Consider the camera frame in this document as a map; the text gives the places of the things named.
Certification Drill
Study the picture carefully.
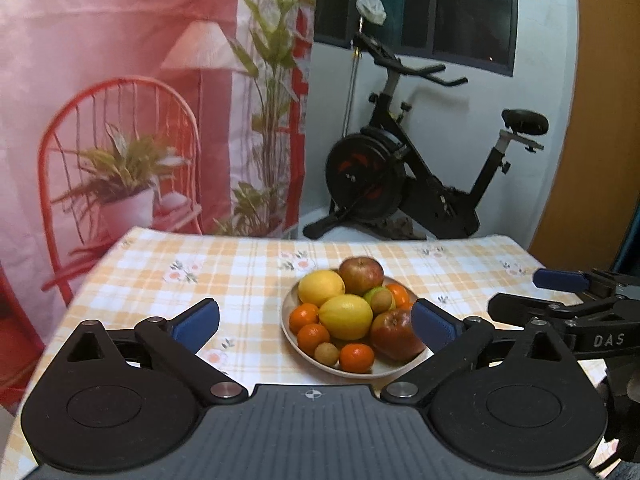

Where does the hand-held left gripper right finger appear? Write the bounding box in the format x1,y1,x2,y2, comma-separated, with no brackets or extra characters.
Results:
381,298,576,407

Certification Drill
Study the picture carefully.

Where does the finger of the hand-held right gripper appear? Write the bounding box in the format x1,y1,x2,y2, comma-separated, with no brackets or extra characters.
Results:
487,292,582,331
532,268,626,302

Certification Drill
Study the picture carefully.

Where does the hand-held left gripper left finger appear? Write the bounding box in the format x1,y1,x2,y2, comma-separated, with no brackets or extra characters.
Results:
65,297,249,407

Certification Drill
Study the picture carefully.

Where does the red apple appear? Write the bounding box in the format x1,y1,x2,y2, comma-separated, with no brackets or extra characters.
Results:
370,308,426,361
338,256,385,297

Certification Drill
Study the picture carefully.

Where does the orange tangerine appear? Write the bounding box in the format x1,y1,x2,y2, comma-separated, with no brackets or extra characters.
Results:
290,303,320,333
339,342,376,374
385,283,413,311
297,323,331,353

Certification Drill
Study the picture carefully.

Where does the beige plate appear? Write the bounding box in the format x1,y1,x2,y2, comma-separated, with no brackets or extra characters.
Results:
280,275,433,380

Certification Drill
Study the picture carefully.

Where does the green apple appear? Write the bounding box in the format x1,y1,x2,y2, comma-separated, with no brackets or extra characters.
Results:
363,286,396,311

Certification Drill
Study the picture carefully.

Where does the yellow lemon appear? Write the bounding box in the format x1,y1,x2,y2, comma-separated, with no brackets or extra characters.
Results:
318,294,374,341
298,270,346,307

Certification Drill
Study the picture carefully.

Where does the orange checked tablecloth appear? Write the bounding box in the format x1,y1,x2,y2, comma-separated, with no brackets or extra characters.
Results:
10,226,608,466

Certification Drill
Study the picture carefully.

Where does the blue curtain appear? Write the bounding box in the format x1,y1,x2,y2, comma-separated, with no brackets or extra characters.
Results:
615,225,640,286

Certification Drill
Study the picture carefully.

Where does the wooden panel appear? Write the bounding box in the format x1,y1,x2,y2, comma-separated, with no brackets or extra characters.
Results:
527,0,640,271

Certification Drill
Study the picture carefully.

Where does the black exercise bike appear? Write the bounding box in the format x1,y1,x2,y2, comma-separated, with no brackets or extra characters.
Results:
302,35,551,241

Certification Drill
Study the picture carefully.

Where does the dark window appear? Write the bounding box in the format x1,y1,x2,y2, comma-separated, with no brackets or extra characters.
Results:
312,0,519,78

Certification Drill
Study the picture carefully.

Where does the white cloth cover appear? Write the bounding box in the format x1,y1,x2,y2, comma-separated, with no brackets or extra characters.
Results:
356,0,387,24

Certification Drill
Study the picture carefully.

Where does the printed wall tapestry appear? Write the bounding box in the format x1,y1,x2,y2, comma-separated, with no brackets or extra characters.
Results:
0,0,318,411

